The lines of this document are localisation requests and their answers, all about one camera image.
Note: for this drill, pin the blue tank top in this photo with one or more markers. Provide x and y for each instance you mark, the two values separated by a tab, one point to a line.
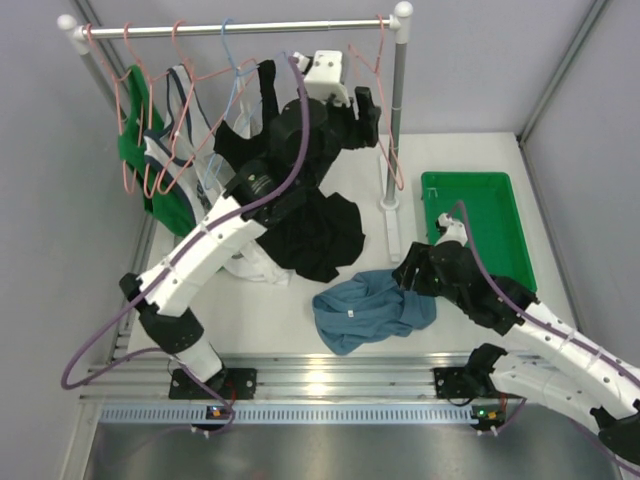
369	308

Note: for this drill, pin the green plastic tray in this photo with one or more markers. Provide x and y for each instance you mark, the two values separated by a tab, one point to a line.
491	207

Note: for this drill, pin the pink hanger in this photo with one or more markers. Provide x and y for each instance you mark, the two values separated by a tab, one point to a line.
148	189
187	141
129	176
380	105

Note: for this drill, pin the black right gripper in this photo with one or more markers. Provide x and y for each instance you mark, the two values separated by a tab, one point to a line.
417	258

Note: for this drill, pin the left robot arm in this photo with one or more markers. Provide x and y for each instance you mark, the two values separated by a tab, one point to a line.
163	297

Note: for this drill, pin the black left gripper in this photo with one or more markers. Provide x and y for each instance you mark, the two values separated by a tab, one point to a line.
357	123

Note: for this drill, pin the blue wire hanger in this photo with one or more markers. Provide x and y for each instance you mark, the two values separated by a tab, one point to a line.
244	120

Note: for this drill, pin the aluminium rail base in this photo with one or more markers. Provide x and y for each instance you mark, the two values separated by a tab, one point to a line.
306	378

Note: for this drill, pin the white printed tank top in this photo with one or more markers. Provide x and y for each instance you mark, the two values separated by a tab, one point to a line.
251	262

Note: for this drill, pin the perforated cable duct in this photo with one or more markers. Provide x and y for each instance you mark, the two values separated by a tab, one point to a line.
300	414

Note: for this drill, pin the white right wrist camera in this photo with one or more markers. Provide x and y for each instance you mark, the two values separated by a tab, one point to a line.
451	230

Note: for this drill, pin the black tank top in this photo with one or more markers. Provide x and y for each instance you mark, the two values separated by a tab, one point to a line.
306	231

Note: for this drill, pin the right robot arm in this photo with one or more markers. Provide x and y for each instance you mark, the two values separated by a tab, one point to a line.
589	384

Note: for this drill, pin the white garment rack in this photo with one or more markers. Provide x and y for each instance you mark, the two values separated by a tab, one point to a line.
399	22

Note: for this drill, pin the green tank top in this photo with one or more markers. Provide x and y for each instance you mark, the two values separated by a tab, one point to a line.
167	209

